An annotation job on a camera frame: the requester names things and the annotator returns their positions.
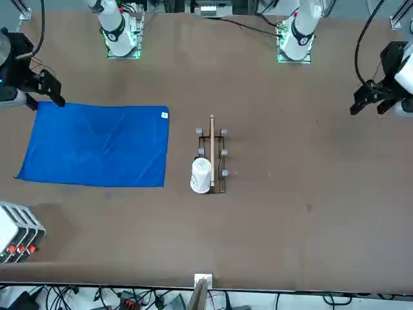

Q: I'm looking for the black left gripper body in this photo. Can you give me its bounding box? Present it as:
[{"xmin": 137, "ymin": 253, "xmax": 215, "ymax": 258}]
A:
[{"xmin": 379, "ymin": 41, "xmax": 408, "ymax": 94}]

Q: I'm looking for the white cup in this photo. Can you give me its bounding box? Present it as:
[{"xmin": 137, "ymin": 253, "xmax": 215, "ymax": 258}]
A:
[{"xmin": 189, "ymin": 157, "xmax": 215, "ymax": 195}]

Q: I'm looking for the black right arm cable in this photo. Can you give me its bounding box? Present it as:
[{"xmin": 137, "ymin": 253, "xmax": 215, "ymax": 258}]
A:
[{"xmin": 29, "ymin": 0, "xmax": 46, "ymax": 59}]

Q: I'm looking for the large black power brick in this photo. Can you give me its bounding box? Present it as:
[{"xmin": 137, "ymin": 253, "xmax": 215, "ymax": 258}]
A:
[{"xmin": 8, "ymin": 290, "xmax": 39, "ymax": 310}]

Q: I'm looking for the dark cable across table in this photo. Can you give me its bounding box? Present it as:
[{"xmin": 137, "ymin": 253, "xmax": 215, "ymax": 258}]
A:
[{"xmin": 201, "ymin": 15, "xmax": 285, "ymax": 39}]

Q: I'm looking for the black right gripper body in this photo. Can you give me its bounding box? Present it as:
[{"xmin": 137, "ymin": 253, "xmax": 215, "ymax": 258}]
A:
[{"xmin": 0, "ymin": 30, "xmax": 43, "ymax": 95}]

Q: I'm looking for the white stacked box unit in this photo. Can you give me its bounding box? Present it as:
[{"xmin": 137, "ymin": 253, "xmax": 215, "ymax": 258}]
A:
[{"xmin": 0, "ymin": 201, "xmax": 46, "ymax": 265}]

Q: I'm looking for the blue towel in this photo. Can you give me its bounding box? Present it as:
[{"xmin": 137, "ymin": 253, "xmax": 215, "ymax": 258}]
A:
[{"xmin": 14, "ymin": 101, "xmax": 170, "ymax": 189}]

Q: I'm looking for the aluminium camera post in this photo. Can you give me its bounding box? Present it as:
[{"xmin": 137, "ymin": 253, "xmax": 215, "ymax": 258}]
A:
[{"xmin": 186, "ymin": 273, "xmax": 214, "ymax": 310}]

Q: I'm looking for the black orange device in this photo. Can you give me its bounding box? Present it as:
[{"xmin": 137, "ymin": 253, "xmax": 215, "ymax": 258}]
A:
[{"xmin": 118, "ymin": 290, "xmax": 143, "ymax": 310}]

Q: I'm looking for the black wire cup rack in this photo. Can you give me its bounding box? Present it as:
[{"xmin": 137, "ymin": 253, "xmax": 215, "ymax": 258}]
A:
[{"xmin": 195, "ymin": 113, "xmax": 230, "ymax": 196}]

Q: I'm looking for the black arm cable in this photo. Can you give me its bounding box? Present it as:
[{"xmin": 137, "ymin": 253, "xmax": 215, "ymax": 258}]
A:
[
  {"xmin": 354, "ymin": 0, "xmax": 387, "ymax": 87},
  {"xmin": 29, "ymin": 0, "xmax": 46, "ymax": 59}
]

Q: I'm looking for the aluminium profile bracket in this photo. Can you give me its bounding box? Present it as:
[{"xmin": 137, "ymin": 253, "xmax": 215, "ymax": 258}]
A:
[
  {"xmin": 389, "ymin": 0, "xmax": 413, "ymax": 30},
  {"xmin": 18, "ymin": 0, "xmax": 34, "ymax": 22}
]

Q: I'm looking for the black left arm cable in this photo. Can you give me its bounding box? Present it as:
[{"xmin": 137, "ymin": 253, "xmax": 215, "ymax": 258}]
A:
[{"xmin": 354, "ymin": 0, "xmax": 387, "ymax": 87}]

